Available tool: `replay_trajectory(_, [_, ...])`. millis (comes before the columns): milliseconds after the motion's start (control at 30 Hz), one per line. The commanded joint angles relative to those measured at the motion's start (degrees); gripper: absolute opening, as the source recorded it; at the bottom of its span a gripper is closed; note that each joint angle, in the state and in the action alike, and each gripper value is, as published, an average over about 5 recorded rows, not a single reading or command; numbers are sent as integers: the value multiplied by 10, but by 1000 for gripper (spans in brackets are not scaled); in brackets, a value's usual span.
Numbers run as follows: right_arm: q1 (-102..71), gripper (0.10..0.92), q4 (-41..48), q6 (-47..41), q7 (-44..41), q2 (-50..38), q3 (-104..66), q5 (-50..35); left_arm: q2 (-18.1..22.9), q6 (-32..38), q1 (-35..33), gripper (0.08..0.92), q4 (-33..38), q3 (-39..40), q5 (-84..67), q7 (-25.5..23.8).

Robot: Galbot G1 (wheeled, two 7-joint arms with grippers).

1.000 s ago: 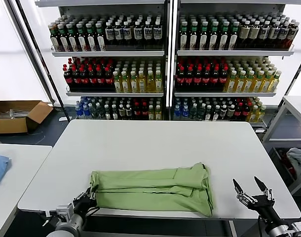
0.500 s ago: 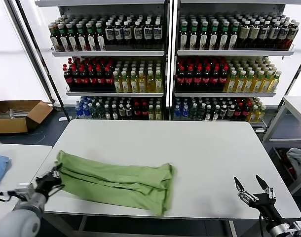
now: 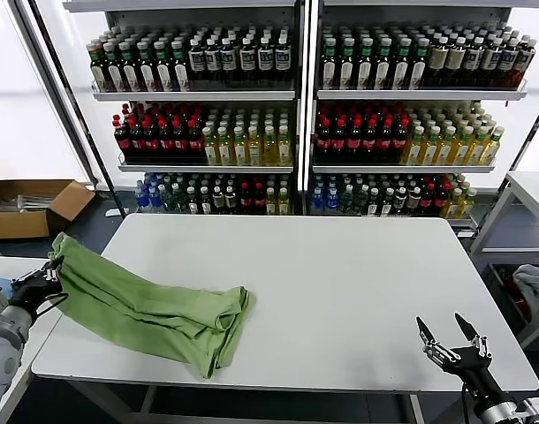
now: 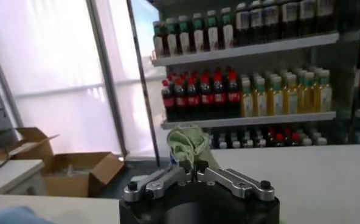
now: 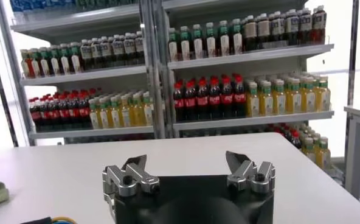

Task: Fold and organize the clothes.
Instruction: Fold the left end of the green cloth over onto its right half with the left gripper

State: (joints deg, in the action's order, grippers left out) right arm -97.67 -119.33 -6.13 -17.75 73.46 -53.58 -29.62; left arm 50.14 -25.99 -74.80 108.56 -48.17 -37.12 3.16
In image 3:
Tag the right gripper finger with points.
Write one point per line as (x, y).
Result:
(428, 340)
(470, 331)

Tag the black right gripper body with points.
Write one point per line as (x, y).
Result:
(472, 366)

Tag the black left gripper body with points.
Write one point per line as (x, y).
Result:
(33, 291)

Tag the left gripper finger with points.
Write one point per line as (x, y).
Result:
(58, 278)
(55, 267)

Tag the green short-sleeve shirt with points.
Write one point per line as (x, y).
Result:
(141, 305)

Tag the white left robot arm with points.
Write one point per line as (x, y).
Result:
(4, 349)

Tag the open cardboard box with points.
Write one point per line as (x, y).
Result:
(17, 226)

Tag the dark storage bin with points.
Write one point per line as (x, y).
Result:
(499, 277)

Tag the plastic-wrapped items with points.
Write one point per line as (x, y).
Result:
(30, 204)

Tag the small white floor object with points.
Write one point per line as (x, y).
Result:
(112, 213)

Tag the white crumpled cloth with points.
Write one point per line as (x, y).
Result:
(534, 283)

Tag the blue drink bottle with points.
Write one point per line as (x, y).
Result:
(317, 202)
(153, 199)
(331, 202)
(141, 199)

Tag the small yellow tea bottle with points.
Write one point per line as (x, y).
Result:
(271, 203)
(468, 204)
(453, 204)
(283, 203)

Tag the green water bottle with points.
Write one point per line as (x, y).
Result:
(346, 202)
(361, 202)
(179, 202)
(167, 202)

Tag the small red cap cola bottle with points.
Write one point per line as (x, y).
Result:
(440, 200)
(427, 200)
(258, 202)
(245, 202)

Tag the small dark bottle beige label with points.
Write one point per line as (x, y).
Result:
(217, 199)
(400, 199)
(230, 199)
(413, 199)

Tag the small dark bottle white cap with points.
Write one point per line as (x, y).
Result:
(386, 203)
(192, 202)
(205, 202)
(374, 203)

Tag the white side table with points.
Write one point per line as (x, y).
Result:
(530, 186)

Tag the dark tea bottle green cap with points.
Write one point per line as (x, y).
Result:
(115, 71)
(346, 71)
(328, 71)
(365, 71)
(179, 71)
(99, 71)
(147, 71)
(163, 71)
(131, 71)
(402, 71)
(384, 71)
(419, 71)

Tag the grey metal shelf unit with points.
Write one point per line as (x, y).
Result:
(194, 96)
(406, 95)

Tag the dark bottle blue white label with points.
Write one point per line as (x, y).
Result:
(490, 60)
(282, 60)
(508, 60)
(247, 60)
(472, 60)
(227, 60)
(197, 60)
(264, 60)
(212, 60)

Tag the reddish bottle white label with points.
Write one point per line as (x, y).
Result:
(523, 62)

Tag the black window frame post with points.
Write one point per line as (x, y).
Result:
(77, 129)
(523, 146)

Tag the metal table frame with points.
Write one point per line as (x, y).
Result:
(148, 399)

